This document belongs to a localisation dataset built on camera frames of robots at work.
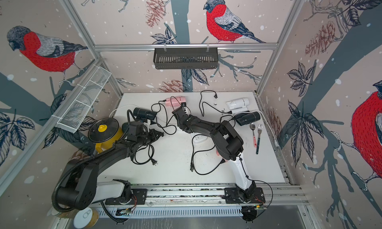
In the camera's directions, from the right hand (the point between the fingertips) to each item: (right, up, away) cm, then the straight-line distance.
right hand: (184, 116), depth 100 cm
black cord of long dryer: (-18, -21, -10) cm, 29 cm away
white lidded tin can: (-41, -42, -36) cm, 69 cm away
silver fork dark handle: (+51, -8, -2) cm, 52 cm away
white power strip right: (+11, -15, -8) cm, 20 cm away
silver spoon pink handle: (+47, -7, 0) cm, 48 cm away
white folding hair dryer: (+40, +8, +8) cm, 41 cm away
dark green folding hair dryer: (+41, -1, -1) cm, 41 cm away
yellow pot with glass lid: (-45, -8, -15) cm, 49 cm away
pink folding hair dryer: (-3, +12, +8) cm, 15 cm away
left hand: (-12, -8, -11) cm, 18 cm away
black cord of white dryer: (+33, +3, +7) cm, 34 cm away
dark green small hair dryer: (-27, +2, -2) cm, 27 cm away
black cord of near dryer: (+6, -27, -17) cm, 32 cm away
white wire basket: (-60, +1, -19) cm, 63 cm away
